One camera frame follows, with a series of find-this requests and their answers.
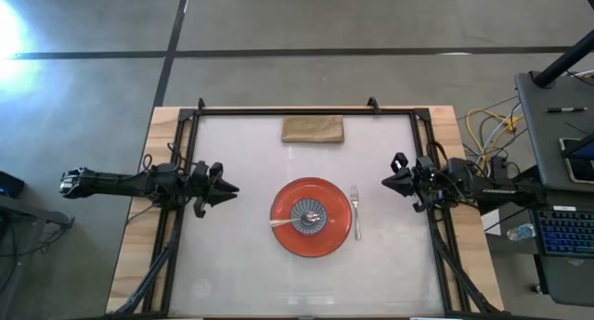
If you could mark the tablet with white frame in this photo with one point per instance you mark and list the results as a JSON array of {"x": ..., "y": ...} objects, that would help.
[{"x": 577, "y": 164}]

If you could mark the black frame clamp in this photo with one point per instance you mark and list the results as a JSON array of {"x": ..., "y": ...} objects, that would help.
[
  {"x": 200, "y": 104},
  {"x": 373, "y": 104}
]

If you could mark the silver metal spoon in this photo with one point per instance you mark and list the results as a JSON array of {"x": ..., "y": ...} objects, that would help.
[{"x": 280, "y": 222}]

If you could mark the black pen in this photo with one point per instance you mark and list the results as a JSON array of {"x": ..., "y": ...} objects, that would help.
[{"x": 566, "y": 109}]

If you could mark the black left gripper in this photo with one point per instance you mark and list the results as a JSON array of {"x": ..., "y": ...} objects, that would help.
[{"x": 197, "y": 185}]

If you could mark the grey cart top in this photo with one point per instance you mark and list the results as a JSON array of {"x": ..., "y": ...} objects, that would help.
[{"x": 543, "y": 144}]

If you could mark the black pole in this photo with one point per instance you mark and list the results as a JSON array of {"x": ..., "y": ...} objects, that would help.
[{"x": 564, "y": 60}]

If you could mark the silver metal fork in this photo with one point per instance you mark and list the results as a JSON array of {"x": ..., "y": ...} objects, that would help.
[{"x": 356, "y": 218}]

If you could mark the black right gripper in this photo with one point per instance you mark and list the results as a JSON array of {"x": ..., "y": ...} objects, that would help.
[{"x": 424, "y": 183}]

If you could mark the red white patterned bowl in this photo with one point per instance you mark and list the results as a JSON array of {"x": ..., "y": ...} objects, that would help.
[{"x": 301, "y": 206}]

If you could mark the black aluminium table frame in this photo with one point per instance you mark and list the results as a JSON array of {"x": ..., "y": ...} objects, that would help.
[{"x": 301, "y": 111}]

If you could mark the backlit black keyboard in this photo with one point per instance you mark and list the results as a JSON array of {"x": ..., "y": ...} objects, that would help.
[{"x": 566, "y": 232}]

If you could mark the white paper sheet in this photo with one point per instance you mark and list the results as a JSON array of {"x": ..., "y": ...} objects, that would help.
[{"x": 491, "y": 222}]

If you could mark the orange plate with white underside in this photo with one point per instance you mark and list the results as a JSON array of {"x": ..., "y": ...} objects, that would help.
[{"x": 334, "y": 218}]

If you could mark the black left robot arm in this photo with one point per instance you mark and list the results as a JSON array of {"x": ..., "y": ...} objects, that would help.
[{"x": 111, "y": 183}]

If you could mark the black power adapter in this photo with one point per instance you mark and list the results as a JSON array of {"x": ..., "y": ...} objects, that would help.
[{"x": 500, "y": 166}]

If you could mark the black box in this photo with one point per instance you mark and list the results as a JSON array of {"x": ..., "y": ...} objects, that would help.
[{"x": 11, "y": 185}]

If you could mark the clear plastic water bottle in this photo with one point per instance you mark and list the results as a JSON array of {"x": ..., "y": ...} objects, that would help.
[{"x": 520, "y": 232}]

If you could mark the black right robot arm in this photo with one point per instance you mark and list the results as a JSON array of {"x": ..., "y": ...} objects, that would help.
[{"x": 501, "y": 192}]

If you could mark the folded tan cloth napkin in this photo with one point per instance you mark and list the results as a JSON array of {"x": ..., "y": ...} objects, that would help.
[{"x": 313, "y": 129}]

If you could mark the laptop with blue keyboard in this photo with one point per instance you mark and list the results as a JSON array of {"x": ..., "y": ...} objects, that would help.
[{"x": 566, "y": 283}]

